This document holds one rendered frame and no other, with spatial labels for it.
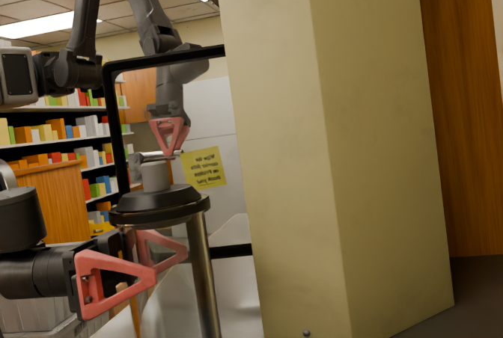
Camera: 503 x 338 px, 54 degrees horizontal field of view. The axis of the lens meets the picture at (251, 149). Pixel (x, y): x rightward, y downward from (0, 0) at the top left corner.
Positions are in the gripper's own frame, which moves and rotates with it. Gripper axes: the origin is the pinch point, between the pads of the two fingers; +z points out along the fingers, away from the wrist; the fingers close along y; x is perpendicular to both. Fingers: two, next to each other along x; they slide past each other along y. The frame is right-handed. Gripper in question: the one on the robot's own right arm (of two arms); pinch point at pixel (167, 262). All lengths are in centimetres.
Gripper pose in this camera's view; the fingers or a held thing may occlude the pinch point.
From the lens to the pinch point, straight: 56.1
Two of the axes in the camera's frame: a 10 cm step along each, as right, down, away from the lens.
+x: 1.3, 9.9, 0.5
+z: 9.7, -1.2, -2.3
